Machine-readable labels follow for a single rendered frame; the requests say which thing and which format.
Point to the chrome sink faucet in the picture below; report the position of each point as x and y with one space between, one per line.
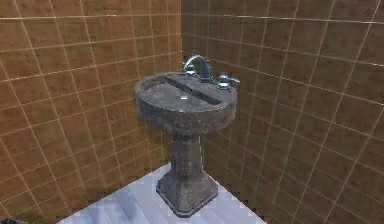
203 68

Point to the grey stone pedestal sink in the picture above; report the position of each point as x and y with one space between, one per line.
185 110

